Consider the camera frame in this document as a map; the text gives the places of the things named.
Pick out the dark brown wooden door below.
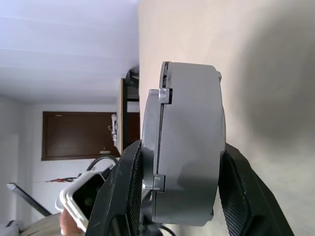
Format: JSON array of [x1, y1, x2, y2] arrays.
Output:
[[41, 111, 119, 161]]

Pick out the red black wire bundle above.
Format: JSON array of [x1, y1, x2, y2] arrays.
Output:
[[46, 175, 83, 184]]

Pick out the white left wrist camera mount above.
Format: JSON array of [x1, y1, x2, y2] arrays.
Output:
[[55, 172, 107, 233]]

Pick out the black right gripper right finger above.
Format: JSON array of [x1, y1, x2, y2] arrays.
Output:
[[219, 142, 295, 236]]

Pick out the dark grey metal bar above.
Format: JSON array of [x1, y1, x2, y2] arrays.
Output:
[[6, 182, 53, 217]]

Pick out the grey motor housing copper windings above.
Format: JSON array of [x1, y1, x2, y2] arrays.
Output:
[[155, 61, 226, 227]]

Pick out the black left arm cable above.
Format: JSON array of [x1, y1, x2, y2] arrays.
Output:
[[86, 154, 119, 177]]

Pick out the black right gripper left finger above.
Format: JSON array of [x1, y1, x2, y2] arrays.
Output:
[[88, 139, 144, 236]]

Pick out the white wall fixture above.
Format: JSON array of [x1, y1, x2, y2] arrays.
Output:
[[108, 113, 119, 148]]

